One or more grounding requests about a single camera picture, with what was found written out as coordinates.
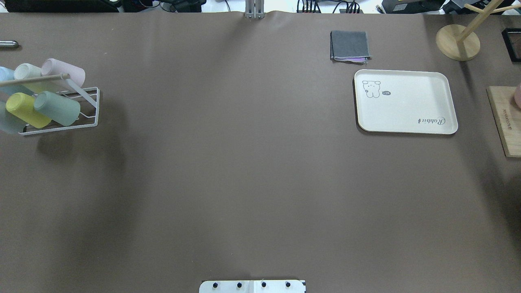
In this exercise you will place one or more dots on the wooden board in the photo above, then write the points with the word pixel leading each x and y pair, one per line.
pixel 507 115

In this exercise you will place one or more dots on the grey folded cloth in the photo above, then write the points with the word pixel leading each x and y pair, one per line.
pixel 350 46

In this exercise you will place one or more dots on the aluminium frame post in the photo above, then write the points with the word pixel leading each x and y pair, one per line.
pixel 254 9

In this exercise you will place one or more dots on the cream rabbit tray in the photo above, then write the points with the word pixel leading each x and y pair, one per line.
pixel 404 101

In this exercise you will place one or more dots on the black framed tray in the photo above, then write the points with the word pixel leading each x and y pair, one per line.
pixel 512 39

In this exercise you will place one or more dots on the wooden mug tree stand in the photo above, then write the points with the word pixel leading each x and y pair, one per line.
pixel 461 43

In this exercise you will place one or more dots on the green cup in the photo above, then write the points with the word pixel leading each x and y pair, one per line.
pixel 60 109

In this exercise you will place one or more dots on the pink cup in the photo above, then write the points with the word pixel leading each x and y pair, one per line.
pixel 54 66

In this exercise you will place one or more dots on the white wire cup rack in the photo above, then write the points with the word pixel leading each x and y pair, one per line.
pixel 88 99

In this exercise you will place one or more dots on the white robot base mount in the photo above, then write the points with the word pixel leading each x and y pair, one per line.
pixel 253 286

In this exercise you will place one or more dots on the pink bowl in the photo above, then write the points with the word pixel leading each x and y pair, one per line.
pixel 517 96

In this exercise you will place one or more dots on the cream white cup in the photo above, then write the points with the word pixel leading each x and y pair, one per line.
pixel 26 71

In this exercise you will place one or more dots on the yellow cup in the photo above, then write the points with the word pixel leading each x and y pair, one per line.
pixel 22 106

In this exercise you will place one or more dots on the metal cylinder rod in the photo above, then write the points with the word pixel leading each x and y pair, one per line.
pixel 9 44

